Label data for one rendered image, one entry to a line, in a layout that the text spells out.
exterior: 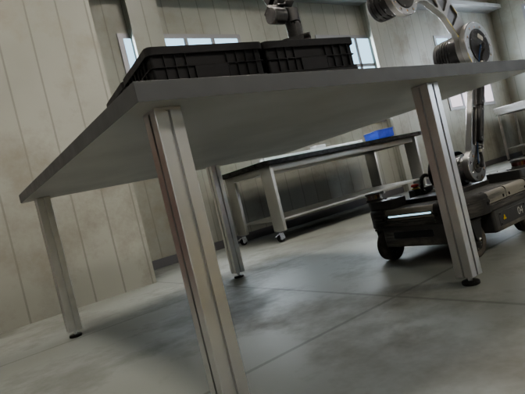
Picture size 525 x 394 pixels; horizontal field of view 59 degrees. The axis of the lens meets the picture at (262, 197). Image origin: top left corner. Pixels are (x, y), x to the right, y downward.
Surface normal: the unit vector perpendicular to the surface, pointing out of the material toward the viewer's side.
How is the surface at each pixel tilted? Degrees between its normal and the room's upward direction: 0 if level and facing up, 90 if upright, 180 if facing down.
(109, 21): 90
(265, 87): 90
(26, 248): 90
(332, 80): 90
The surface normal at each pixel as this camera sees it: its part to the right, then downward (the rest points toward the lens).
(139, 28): 0.56, -0.13
